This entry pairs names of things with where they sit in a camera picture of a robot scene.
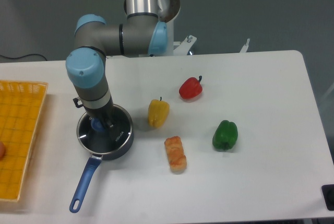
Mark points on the dark blue saucepan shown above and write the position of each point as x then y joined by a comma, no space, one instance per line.
80,192

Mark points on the glass pot lid blue knob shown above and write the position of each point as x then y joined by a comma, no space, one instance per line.
109,143

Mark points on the black round device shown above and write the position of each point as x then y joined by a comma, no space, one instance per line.
328,193

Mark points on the red bell pepper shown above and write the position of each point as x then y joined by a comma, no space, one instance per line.
191,88

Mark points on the yellow bell pepper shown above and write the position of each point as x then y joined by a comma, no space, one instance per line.
158,111

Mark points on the white table bracket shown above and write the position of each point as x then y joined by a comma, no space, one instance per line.
245,46

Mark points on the green bell pepper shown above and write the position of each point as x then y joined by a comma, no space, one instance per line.
225,136

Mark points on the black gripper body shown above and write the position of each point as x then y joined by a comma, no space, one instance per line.
100,109

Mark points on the yellow plastic basket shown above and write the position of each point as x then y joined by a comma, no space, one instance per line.
21,107

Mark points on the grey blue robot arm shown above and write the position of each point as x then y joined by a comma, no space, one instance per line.
85,65

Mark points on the toasted bread loaf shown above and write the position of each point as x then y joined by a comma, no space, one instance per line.
175,154

